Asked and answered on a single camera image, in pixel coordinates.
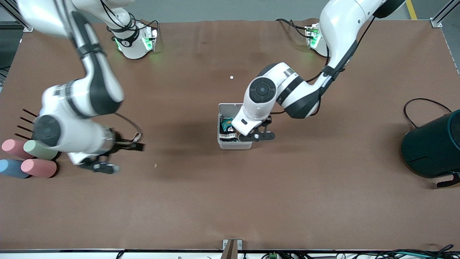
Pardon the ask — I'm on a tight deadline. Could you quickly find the black cup rack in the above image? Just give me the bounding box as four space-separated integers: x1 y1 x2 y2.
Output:
14 109 40 141

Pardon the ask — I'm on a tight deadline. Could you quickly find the black appliance cable loop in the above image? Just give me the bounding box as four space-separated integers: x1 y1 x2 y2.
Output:
403 98 452 128

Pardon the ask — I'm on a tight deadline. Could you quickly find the metal table edge bracket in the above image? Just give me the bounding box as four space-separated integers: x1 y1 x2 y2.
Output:
222 239 243 259

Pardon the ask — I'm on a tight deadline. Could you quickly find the white square trash bin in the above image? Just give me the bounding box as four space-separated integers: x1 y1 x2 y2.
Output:
217 103 253 150

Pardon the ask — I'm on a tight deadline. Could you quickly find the aluminium frame profile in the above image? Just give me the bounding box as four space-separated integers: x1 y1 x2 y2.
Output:
430 0 460 28
0 0 35 33

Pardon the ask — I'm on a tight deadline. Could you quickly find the teal cable under table edge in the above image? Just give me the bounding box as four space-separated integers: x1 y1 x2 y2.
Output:
394 251 430 258

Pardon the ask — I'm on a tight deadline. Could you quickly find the pink plastic cup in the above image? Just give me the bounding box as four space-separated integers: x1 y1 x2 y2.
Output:
1 139 35 160
21 159 58 178

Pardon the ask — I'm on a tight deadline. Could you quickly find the green plastic cup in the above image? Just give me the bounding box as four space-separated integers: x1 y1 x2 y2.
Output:
23 140 59 160

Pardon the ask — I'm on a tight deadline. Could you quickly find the black left arm base cable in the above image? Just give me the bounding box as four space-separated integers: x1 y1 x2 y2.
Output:
276 18 310 38

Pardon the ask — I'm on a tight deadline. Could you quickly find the blue plastic cup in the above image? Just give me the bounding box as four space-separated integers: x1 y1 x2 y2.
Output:
0 159 31 179

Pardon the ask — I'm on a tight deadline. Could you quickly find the right arm base control board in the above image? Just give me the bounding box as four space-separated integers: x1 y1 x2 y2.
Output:
143 24 159 52

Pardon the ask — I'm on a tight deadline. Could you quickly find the black cable under table edge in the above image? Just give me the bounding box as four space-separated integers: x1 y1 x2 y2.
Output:
372 245 460 259

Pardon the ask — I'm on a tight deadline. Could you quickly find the left arm base control board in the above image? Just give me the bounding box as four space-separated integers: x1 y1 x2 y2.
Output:
305 22 321 49

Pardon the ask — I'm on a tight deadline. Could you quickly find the dark teal cylindrical appliance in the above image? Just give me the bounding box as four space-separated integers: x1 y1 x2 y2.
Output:
401 110 460 188

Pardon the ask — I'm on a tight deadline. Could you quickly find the brown paper table cover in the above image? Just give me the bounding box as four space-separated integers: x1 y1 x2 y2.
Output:
0 18 460 251

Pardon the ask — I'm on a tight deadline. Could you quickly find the black arm base cable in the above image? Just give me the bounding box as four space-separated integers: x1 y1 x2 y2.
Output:
99 0 159 40
276 18 310 38

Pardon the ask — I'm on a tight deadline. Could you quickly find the black right arm base cable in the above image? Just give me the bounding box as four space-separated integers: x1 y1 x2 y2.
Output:
99 0 159 40

